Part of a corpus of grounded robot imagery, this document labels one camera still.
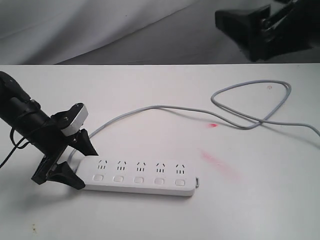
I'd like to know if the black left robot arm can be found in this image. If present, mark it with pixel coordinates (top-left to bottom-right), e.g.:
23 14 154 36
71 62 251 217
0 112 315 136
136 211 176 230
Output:
0 71 98 190

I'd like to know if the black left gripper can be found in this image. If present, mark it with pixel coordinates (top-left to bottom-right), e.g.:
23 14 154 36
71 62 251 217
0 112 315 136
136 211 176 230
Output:
28 108 97 190

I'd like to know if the grey backdrop cloth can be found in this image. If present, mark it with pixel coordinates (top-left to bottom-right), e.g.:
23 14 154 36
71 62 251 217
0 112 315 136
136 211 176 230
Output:
0 0 320 66

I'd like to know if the grey power cable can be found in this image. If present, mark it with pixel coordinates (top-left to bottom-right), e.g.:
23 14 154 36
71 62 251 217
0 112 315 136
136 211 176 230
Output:
67 79 320 171

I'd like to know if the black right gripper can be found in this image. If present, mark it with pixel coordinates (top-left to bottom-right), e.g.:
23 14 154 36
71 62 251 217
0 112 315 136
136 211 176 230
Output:
215 0 320 62

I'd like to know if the white five-outlet power strip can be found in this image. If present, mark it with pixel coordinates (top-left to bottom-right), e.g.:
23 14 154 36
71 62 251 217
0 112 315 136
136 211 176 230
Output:
75 156 200 197

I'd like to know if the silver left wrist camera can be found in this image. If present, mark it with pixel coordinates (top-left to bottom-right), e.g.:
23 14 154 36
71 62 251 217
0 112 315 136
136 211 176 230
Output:
59 103 89 137

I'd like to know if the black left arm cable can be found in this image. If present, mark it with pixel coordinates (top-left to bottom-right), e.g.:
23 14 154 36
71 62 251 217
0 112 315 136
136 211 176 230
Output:
0 124 31 168

